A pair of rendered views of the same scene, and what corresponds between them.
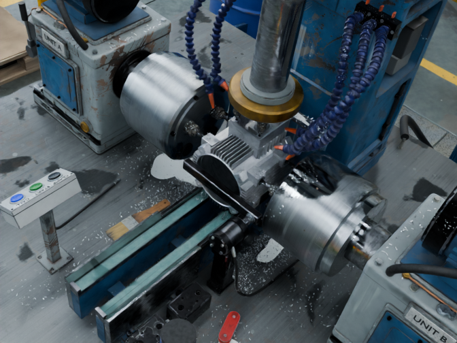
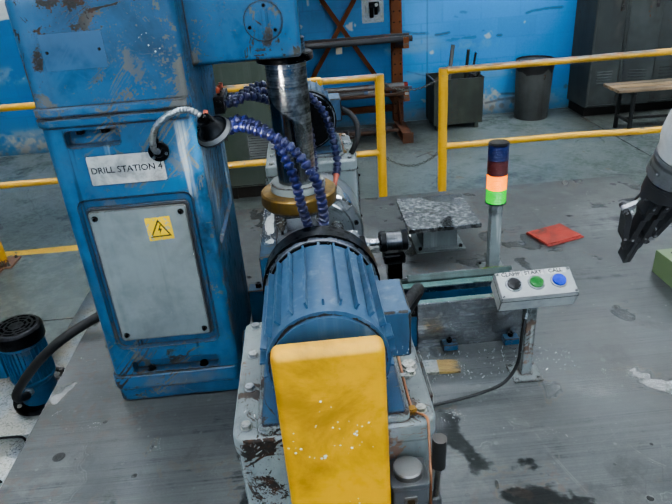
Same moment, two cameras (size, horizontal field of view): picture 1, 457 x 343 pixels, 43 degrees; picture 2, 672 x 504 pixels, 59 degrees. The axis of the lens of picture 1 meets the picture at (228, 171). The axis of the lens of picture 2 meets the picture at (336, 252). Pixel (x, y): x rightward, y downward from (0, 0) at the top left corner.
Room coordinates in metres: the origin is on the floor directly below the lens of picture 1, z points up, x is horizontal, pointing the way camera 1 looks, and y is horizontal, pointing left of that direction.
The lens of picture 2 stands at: (1.86, 1.04, 1.75)
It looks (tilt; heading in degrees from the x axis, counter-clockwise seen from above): 27 degrees down; 232
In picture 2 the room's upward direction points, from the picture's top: 4 degrees counter-clockwise
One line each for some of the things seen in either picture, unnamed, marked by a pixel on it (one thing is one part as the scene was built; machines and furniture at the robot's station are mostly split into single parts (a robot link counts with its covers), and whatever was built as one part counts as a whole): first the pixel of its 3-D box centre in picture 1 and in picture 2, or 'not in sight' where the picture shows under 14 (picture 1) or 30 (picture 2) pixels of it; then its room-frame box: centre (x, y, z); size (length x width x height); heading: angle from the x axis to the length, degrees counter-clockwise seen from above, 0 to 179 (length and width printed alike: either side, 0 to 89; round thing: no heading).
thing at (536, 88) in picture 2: not in sight; (532, 88); (-3.68, -2.56, 0.30); 0.39 x 0.39 x 0.60
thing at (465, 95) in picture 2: not in sight; (455, 85); (-2.96, -2.99, 0.41); 0.52 x 0.47 x 0.82; 144
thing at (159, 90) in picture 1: (163, 96); not in sight; (1.25, 0.21, 1.04); 0.37 x 0.25 x 0.25; 54
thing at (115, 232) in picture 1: (139, 218); (418, 367); (0.99, 0.22, 0.80); 0.21 x 0.05 x 0.01; 140
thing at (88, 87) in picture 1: (98, 62); (340, 453); (1.42, 0.45, 0.99); 0.35 x 0.31 x 0.37; 54
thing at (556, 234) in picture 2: not in sight; (554, 234); (0.12, 0.05, 0.80); 0.15 x 0.12 x 0.01; 162
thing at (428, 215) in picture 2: not in sight; (436, 226); (0.43, -0.22, 0.86); 0.27 x 0.24 x 0.12; 54
